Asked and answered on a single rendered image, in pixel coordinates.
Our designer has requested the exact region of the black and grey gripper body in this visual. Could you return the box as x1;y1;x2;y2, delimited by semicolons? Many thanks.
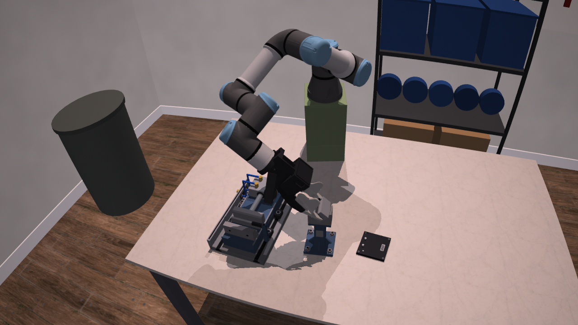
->
257;147;313;195

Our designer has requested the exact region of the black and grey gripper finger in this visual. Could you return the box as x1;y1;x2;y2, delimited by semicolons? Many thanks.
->
301;182;323;201
281;192;323;221

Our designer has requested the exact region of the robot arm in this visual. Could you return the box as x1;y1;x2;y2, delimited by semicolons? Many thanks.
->
219;29;372;171

